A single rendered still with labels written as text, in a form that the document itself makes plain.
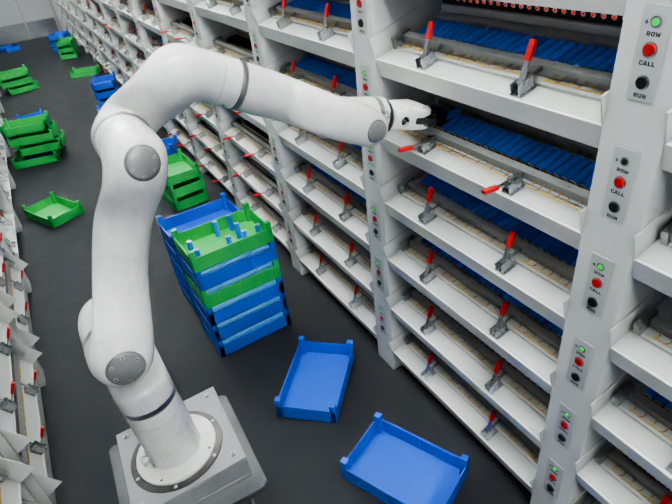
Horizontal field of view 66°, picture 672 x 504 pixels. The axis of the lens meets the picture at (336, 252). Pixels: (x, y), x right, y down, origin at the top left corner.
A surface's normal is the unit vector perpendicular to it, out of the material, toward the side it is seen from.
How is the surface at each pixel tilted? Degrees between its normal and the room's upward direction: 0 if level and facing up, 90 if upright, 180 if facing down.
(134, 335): 64
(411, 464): 0
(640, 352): 16
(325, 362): 0
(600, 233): 90
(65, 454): 0
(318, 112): 69
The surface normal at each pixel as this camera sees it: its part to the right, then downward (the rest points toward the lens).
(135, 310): 0.72, -0.03
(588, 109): -0.34, -0.68
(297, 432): -0.11, -0.82
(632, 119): -0.85, 0.37
